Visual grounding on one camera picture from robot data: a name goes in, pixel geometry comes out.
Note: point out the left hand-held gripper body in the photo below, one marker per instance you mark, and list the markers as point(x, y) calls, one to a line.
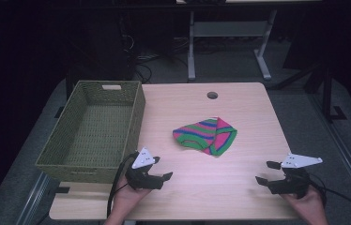
point(142, 179)

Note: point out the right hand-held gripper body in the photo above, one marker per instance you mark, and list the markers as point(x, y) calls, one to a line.
point(292, 182)

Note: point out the pink green blue striped cloth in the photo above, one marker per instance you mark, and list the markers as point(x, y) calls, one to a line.
point(205, 136)

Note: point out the green woven basket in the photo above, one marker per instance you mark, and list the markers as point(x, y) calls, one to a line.
point(101, 131)

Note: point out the person's left hand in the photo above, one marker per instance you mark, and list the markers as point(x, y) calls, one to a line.
point(128, 198)

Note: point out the person's right hand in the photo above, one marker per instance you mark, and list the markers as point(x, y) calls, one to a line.
point(308, 204)

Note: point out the black metal stand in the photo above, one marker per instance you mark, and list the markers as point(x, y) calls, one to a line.
point(328, 93)

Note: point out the metal floor rail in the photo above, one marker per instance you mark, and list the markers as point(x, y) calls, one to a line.
point(342, 150)
point(33, 200)

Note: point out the white metal desk frame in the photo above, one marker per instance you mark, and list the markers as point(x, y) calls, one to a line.
point(226, 29)

